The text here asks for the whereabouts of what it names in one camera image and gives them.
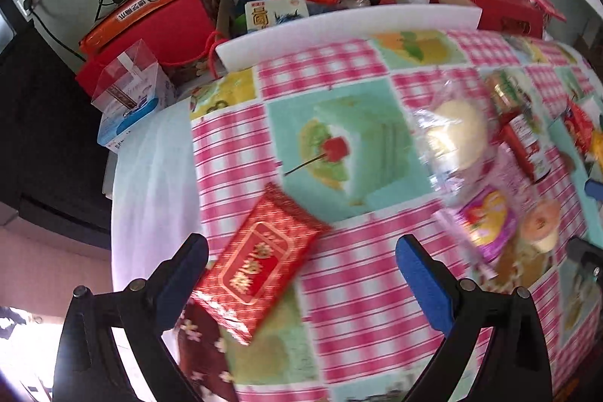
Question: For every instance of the white printed carton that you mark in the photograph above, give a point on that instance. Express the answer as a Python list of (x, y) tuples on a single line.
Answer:
[(275, 13)]

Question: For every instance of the white foam board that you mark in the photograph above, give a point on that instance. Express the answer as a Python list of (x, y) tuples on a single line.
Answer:
[(329, 25)]

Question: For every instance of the pink plaid printed tablecloth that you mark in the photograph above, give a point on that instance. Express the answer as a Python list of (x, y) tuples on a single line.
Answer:
[(358, 303)]

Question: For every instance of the red gold-print snack packet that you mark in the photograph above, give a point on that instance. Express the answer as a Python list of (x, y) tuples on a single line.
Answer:
[(259, 260)]

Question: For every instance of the red patterned gift box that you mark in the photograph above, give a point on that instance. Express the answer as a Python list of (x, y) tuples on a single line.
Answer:
[(541, 4)]

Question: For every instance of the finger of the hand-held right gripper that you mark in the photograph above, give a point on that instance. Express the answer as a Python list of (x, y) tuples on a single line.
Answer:
[(594, 186), (584, 258)]

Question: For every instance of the red gift bag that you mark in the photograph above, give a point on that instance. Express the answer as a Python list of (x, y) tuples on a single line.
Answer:
[(165, 30)]

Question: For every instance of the clear packet with white bun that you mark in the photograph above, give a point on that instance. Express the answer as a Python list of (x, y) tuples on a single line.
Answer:
[(459, 129)]

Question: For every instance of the orange carton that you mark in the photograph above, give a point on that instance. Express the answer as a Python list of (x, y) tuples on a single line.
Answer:
[(136, 6)]

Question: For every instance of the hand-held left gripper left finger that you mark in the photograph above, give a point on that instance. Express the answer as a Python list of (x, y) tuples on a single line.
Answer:
[(181, 275)]

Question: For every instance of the purple toast snack packet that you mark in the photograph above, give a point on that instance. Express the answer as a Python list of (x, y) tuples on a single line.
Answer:
[(485, 218)]

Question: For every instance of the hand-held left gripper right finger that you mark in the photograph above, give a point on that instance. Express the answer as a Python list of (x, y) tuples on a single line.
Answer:
[(424, 279)]

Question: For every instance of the green white cartoon snack packet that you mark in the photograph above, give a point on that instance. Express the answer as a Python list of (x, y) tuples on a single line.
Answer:
[(506, 93)]

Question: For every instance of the black cabinet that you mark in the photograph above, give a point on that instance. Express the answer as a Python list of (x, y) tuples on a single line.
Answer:
[(47, 124)]

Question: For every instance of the dark red snack packet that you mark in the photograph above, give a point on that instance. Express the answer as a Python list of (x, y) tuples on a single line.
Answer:
[(525, 143)]

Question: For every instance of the blue and white tissue box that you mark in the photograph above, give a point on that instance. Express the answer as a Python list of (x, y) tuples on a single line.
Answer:
[(122, 124)]

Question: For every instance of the round orange biscuit packet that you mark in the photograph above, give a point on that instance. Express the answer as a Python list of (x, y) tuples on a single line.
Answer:
[(541, 220)]

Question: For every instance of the clear plastic box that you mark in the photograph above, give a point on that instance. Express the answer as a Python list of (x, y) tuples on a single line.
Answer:
[(127, 77)]

